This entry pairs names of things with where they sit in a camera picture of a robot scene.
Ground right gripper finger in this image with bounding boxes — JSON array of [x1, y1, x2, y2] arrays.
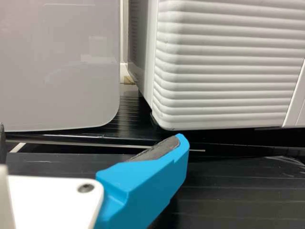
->
[[94, 133, 191, 229]]

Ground black platform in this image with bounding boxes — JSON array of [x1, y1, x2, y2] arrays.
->
[[4, 94, 305, 159], [6, 150, 305, 229]]

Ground incubator door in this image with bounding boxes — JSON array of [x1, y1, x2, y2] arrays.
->
[[152, 0, 305, 131]]

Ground white box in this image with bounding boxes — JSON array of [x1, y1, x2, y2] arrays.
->
[[0, 0, 121, 133]]

